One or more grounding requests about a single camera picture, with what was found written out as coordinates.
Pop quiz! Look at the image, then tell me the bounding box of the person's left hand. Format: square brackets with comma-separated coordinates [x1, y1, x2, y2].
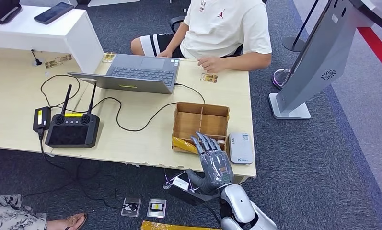
[197, 56, 227, 74]

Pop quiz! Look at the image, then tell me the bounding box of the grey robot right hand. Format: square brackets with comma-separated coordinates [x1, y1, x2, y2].
[185, 131, 235, 195]

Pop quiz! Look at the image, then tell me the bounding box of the gold patterned ID card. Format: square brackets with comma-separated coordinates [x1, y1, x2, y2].
[200, 73, 219, 84]

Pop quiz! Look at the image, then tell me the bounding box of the white card reader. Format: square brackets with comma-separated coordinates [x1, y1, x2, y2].
[228, 132, 254, 165]

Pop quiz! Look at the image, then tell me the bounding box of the person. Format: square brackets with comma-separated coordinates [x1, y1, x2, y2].
[0, 194, 89, 230]
[130, 0, 273, 74]

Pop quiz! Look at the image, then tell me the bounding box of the gold patterned card strip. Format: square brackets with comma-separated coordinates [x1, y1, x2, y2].
[45, 54, 73, 69]

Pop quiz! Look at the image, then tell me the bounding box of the grey laptop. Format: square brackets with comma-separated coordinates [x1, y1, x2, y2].
[67, 53, 181, 95]

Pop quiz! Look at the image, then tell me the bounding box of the wooden divided box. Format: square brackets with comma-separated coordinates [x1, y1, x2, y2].
[172, 101, 230, 156]

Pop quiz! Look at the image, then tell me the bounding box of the stool base with casters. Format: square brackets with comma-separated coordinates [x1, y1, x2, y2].
[162, 168, 199, 193]

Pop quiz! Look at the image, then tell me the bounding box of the round chrome floor base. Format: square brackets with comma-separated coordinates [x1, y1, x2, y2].
[272, 68, 295, 91]

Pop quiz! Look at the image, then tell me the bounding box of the yellow floor tape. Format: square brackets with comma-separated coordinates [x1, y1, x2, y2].
[140, 221, 223, 230]

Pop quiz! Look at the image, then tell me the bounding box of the metal floor socket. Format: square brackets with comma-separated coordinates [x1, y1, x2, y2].
[147, 199, 167, 219]
[121, 197, 142, 218]

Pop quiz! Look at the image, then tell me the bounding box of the white furniture panel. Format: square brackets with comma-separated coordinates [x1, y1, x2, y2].
[87, 0, 140, 7]

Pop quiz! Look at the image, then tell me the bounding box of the beige wooden desk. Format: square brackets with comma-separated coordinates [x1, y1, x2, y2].
[0, 46, 257, 185]

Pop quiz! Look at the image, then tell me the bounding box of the black stanchion pole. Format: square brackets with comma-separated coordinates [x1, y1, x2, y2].
[281, 0, 320, 52]

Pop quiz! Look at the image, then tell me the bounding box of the white raised counter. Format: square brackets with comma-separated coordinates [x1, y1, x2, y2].
[0, 5, 104, 74]

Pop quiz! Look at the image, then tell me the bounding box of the grey kiosk stand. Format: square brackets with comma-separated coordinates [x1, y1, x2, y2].
[268, 0, 382, 120]

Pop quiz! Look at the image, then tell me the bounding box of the black smartphone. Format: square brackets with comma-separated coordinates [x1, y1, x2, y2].
[33, 1, 75, 25]

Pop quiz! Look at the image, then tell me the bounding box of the black remote controller with antennas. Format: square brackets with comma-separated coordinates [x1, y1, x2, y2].
[45, 83, 100, 149]

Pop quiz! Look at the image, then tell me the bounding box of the black power adapter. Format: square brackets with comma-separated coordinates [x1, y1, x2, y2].
[33, 106, 52, 133]

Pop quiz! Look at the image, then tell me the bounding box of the black bag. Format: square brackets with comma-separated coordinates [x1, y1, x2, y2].
[0, 0, 22, 29]

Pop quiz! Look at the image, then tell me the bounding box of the black laptop power cable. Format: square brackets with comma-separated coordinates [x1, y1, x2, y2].
[49, 82, 207, 133]

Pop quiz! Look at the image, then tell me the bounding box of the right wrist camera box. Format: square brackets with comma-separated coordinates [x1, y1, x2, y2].
[168, 176, 222, 207]

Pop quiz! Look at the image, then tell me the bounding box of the thin black looped cable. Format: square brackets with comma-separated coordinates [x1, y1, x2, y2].
[40, 74, 81, 110]

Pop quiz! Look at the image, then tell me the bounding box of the black mains cable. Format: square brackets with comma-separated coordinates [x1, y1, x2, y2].
[21, 131, 131, 211]

